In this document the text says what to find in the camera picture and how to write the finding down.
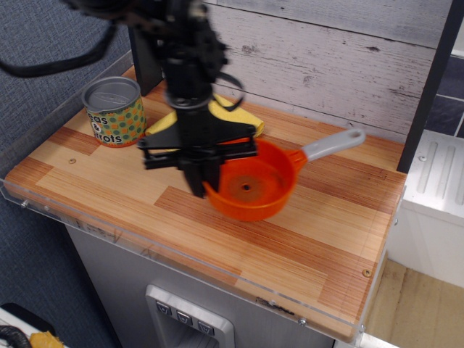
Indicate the silver toy fridge cabinet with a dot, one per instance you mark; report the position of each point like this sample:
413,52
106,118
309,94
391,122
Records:
121,273

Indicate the yellow sponge piece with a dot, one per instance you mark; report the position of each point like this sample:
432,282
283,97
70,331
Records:
45,340

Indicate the yellow folded cloth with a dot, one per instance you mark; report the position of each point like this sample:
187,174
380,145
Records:
218,109

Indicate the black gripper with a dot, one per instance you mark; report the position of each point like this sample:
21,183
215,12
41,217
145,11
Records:
198,136

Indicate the black vertical post right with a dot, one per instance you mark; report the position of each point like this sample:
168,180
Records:
438,67

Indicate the grey dispenser panel with buttons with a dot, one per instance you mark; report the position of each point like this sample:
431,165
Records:
181,323

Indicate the orange pan with grey handle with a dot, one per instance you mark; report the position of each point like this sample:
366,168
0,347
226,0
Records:
258,187

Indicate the peas and carrots can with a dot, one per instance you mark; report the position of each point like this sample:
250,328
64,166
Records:
115,109

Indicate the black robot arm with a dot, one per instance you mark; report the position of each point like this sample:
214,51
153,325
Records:
180,38

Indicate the white toy sink counter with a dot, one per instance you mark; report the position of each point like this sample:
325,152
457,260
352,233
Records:
427,235

